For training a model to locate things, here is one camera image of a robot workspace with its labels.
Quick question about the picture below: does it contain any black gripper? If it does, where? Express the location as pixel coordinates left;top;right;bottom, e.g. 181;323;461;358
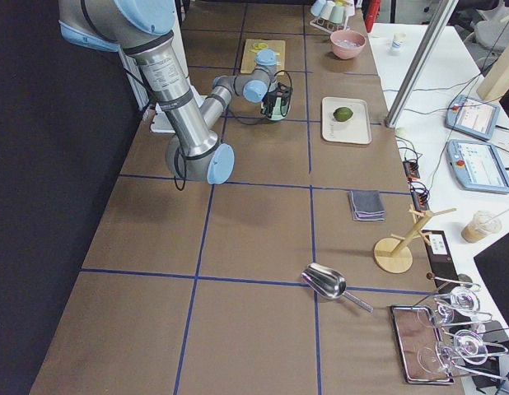
261;82;292;117

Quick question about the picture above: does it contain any mint green bowl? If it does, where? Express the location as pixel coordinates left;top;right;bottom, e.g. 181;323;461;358
260;100;289;122

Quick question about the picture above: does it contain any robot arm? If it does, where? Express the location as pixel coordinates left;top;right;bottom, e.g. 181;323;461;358
59;0;292;184

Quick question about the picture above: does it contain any pink bowl of ice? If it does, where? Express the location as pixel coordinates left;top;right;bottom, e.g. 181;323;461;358
329;30;367;60

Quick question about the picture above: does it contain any wooden cutting board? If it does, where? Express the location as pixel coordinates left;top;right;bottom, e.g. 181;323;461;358
240;39;286;74

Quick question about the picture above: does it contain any green avocado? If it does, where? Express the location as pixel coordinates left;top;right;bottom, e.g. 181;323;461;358
333;107;354;123

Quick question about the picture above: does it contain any cream rabbit tray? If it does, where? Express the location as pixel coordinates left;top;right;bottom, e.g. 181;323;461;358
321;97;371;145

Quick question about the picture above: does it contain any white pastel cup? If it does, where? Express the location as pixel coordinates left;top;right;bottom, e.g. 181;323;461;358
320;0;335;20

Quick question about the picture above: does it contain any green pastel cup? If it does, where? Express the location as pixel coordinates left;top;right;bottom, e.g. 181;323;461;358
329;2;345;25

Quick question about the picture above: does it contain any red object at corner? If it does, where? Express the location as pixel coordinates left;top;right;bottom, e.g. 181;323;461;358
364;0;397;33

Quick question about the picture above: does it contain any folded grey cloth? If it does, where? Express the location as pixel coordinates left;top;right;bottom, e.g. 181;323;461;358
348;189;385;221

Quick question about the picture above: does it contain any paper cup on desk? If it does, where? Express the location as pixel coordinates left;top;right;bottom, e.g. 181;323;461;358
390;32;406;55

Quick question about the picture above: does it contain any metal scoop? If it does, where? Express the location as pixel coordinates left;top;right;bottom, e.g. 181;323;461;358
301;263;374;314

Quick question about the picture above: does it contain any wooden mug tree stand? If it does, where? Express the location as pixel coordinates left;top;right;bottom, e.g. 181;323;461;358
373;205;456;274

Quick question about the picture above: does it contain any far teach pendant tablet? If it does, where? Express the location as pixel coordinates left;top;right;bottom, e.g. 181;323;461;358
445;95;500;142

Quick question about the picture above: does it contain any teach pendant tablet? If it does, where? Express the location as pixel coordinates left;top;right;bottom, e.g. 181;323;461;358
446;139;509;194
445;95;500;142

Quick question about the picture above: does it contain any near teach pendant tablet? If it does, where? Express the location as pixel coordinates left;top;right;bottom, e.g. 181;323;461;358
446;139;509;194

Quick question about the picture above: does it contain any black power adapter box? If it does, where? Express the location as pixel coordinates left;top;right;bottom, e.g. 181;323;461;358
424;230;458;280

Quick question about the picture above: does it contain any iced coffee cup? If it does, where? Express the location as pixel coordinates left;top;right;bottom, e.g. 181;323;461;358
461;208;509;243

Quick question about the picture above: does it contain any metal tray with glasses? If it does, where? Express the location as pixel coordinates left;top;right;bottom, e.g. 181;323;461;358
390;305;455;386

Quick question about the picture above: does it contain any white wire cup rack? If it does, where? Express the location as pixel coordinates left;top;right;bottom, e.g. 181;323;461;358
309;16;343;33

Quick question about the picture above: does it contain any white camera pole mount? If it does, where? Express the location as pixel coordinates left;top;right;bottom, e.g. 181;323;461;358
147;1;207;135

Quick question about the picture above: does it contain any aluminium frame post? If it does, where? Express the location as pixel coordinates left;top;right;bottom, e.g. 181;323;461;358
385;0;458;128

